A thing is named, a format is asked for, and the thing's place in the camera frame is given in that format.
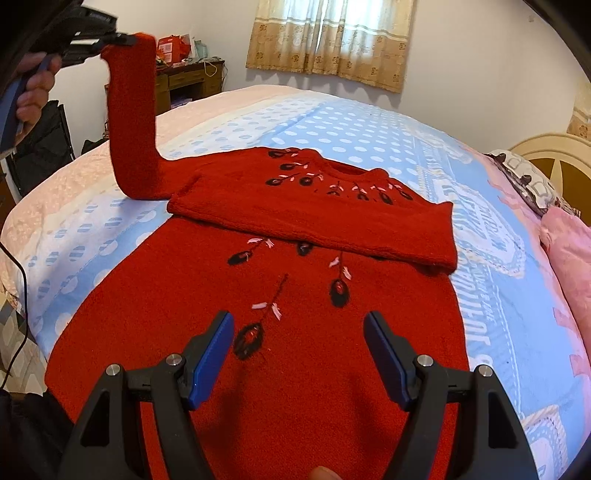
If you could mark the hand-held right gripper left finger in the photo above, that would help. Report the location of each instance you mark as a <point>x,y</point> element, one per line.
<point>210,364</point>

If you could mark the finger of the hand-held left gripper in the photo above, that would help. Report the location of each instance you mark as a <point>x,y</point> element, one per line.
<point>122,39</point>

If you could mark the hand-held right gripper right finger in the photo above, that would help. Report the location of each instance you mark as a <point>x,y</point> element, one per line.
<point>385,364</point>

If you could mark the red knitted sweater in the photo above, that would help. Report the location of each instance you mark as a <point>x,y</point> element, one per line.
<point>300,221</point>

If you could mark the person's left hand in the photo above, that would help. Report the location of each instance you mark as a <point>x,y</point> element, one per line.
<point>34,97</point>

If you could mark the person's right hand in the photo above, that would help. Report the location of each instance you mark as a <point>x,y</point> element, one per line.
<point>323,474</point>

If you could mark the red box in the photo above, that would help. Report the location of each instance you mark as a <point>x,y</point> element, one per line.
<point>171,46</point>

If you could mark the wooden desk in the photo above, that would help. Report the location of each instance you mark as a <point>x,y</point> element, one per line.
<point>184,81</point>

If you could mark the black folding chair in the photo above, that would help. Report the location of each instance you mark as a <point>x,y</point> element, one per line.
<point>41,147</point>

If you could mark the person's dark clothing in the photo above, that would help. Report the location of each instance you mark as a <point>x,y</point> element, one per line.
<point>27,438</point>

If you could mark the beige patterned curtain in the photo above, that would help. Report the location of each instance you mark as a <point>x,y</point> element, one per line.
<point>323,41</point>
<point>581,122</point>

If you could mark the pink blanket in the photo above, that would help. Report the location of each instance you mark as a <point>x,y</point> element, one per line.
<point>572,258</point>

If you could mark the brown patterned pillow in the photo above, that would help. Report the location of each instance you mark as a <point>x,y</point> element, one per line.
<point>526,177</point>

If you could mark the blue polka dot blanket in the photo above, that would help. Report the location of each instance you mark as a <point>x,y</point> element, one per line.
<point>369,129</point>

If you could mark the cream wooden headboard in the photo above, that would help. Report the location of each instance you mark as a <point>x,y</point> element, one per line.
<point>554,143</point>

